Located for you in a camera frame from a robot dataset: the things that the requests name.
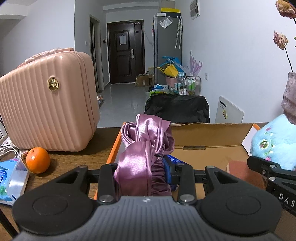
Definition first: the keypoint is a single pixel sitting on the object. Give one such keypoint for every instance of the dark brown entrance door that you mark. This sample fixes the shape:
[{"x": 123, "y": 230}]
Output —
[{"x": 124, "y": 60}]

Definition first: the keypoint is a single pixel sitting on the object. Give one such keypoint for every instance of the clear plastic pouch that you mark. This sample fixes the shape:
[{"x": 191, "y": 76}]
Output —
[{"x": 166, "y": 23}]

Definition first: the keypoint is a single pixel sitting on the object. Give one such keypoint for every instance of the bunch of dried roses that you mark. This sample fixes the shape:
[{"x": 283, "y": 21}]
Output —
[{"x": 281, "y": 40}]

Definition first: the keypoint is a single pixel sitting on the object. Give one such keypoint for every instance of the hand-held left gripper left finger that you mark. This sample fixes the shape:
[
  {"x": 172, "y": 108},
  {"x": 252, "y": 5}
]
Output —
[{"x": 107, "y": 180}]

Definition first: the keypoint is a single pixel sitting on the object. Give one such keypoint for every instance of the white flat board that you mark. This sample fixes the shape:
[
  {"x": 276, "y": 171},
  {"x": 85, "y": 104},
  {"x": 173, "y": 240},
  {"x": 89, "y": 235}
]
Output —
[{"x": 229, "y": 111}]

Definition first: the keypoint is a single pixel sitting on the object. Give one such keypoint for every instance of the blue soft tissue pack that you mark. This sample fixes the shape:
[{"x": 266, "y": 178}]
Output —
[{"x": 11, "y": 180}]

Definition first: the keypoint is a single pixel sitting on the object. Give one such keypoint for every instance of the pink sponge block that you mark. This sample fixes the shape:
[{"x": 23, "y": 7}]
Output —
[{"x": 242, "y": 171}]

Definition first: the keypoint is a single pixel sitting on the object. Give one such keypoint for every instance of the blue folding rack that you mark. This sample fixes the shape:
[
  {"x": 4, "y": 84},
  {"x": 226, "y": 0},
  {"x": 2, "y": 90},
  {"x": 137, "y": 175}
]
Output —
[{"x": 171, "y": 59}]

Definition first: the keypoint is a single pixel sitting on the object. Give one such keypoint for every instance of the yellow flat box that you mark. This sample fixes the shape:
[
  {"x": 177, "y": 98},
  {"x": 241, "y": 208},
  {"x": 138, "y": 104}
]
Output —
[{"x": 170, "y": 10}]

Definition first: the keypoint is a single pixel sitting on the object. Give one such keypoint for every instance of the pink ribbed suitcase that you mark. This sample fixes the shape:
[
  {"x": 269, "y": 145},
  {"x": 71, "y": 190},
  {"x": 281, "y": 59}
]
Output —
[{"x": 46, "y": 104}]

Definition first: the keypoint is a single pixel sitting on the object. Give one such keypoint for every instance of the pink bucket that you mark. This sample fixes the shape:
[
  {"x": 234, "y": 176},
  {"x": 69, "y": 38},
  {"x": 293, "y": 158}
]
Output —
[{"x": 171, "y": 81}]

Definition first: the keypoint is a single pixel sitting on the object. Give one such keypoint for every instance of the pile of plastic bags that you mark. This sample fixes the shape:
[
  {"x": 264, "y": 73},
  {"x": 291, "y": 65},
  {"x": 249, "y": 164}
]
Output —
[{"x": 158, "y": 89}]

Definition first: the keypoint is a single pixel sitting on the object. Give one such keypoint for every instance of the folded pale umbrella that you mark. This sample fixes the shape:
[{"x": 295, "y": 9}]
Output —
[{"x": 178, "y": 32}]

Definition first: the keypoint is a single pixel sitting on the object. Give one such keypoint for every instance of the light blue plush toy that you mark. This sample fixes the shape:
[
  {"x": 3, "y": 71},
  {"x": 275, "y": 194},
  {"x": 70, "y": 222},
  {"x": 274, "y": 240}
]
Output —
[{"x": 275, "y": 141}]

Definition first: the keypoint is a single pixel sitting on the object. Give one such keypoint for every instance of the red cardboard box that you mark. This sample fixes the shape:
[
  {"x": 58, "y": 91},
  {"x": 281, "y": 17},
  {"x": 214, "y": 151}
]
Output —
[{"x": 208, "y": 136}]

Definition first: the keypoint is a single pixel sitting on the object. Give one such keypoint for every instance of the purple feather decoration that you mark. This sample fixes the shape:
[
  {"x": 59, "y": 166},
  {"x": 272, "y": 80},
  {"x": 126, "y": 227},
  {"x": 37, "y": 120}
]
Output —
[{"x": 195, "y": 66}]

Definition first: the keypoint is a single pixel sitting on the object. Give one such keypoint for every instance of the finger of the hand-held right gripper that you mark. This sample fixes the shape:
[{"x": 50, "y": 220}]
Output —
[{"x": 266, "y": 166}]

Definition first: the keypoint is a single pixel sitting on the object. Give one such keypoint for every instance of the orange fruit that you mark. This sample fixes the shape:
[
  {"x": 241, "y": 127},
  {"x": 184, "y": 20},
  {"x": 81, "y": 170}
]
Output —
[{"x": 38, "y": 160}]

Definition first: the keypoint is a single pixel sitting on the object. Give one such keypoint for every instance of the grey side door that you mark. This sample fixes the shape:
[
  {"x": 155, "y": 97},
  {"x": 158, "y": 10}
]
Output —
[{"x": 94, "y": 53}]

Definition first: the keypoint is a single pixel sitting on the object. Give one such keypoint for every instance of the pale purple ceramic vase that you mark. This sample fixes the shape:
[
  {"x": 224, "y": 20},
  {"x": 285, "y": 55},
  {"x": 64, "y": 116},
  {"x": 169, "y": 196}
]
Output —
[{"x": 290, "y": 99}]

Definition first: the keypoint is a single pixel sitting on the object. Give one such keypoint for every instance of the black cloth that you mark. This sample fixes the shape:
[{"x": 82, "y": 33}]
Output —
[{"x": 178, "y": 107}]

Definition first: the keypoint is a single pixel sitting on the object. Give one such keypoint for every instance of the purple satin hair bonnet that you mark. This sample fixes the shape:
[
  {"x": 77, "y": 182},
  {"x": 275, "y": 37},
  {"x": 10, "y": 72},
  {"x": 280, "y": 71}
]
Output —
[{"x": 141, "y": 150}]

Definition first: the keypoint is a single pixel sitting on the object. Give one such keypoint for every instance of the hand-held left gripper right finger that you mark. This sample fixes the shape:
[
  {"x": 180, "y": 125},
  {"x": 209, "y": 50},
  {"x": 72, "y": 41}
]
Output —
[{"x": 167, "y": 171}]

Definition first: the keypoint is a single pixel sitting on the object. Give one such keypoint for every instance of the brown cardboard box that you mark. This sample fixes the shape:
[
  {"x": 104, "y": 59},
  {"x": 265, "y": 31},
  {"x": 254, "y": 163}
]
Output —
[{"x": 143, "y": 81}]

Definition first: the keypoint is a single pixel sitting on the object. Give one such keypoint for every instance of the white paper notice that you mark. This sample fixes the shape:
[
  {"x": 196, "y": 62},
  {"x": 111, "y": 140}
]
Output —
[{"x": 122, "y": 39}]

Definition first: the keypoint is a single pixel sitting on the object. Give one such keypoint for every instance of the blue handkerchief tissue pack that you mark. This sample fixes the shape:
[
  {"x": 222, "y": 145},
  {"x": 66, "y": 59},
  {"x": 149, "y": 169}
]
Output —
[{"x": 175, "y": 160}]

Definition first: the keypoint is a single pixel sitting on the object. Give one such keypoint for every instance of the grey refrigerator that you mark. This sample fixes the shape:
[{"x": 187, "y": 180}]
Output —
[{"x": 166, "y": 46}]

